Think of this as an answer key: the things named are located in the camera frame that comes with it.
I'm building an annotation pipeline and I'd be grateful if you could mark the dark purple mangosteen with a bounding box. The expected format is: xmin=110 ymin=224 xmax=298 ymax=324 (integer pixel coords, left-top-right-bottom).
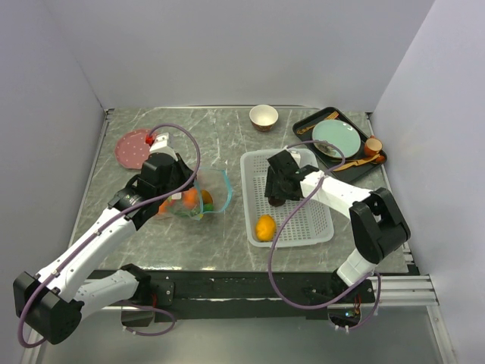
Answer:
xmin=268 ymin=197 xmax=286 ymax=207

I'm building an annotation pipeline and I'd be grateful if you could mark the yellow orange persimmon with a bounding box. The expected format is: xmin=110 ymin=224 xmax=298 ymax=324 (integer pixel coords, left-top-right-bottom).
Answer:
xmin=255 ymin=215 xmax=277 ymax=242

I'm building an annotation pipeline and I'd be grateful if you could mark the brown kiwi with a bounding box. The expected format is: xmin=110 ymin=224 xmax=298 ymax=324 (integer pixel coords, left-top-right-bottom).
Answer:
xmin=201 ymin=190 xmax=213 ymax=205

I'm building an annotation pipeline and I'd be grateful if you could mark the clear blue-zipper zip bag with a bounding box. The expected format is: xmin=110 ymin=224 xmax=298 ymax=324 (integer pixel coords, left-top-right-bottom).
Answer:
xmin=155 ymin=167 xmax=233 ymax=221

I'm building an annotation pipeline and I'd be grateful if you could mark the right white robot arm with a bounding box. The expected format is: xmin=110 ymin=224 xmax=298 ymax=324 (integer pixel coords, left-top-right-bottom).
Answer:
xmin=265 ymin=149 xmax=411 ymax=302

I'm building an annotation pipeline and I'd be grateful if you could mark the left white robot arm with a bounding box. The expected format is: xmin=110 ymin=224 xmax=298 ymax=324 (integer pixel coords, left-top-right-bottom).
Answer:
xmin=13 ymin=152 xmax=198 ymax=348

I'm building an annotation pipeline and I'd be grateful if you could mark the pink dotted plate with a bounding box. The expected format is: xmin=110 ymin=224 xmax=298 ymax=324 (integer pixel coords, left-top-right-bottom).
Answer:
xmin=114 ymin=129 xmax=150 ymax=170

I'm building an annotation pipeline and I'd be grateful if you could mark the white plastic basket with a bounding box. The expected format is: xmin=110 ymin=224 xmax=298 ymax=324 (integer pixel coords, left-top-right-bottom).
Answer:
xmin=240 ymin=149 xmax=334 ymax=248

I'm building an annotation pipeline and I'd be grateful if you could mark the white patterned bowl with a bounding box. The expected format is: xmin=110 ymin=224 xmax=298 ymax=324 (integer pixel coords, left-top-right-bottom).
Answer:
xmin=249 ymin=105 xmax=279 ymax=132

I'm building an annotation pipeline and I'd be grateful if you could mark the light green plate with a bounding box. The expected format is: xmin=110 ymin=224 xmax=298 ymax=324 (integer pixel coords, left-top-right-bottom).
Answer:
xmin=311 ymin=120 xmax=361 ymax=158

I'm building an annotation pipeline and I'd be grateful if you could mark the black tray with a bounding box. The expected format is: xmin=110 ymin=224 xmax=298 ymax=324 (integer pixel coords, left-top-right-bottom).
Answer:
xmin=293 ymin=107 xmax=386 ymax=184

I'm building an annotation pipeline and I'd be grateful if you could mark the wooden fork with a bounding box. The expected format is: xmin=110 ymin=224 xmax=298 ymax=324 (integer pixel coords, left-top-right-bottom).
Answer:
xmin=296 ymin=111 xmax=340 ymax=135

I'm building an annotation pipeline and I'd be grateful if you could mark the wooden spoon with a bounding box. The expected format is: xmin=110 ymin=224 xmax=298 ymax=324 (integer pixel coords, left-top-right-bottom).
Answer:
xmin=334 ymin=154 xmax=386 ymax=171

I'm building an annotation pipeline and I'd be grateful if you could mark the orange small cup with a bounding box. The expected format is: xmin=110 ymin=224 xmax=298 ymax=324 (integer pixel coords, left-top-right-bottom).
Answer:
xmin=364 ymin=136 xmax=383 ymax=157

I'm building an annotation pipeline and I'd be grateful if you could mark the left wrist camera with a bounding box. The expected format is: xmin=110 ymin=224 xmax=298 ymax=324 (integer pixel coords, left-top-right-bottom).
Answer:
xmin=145 ymin=133 xmax=177 ymax=158

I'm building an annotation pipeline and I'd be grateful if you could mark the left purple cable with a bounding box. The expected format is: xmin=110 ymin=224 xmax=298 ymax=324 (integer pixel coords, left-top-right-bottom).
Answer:
xmin=17 ymin=124 xmax=202 ymax=349

